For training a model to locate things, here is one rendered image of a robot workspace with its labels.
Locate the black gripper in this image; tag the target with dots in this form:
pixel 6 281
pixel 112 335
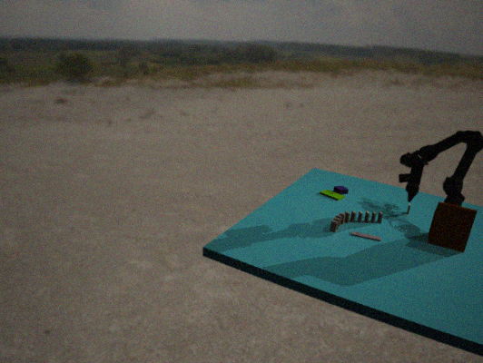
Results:
pixel 413 187

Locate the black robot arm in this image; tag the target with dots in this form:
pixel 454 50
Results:
pixel 453 184

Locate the green flat rectangular block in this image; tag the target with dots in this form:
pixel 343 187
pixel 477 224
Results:
pixel 332 195

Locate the purple block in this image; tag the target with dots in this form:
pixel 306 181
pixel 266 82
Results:
pixel 340 190

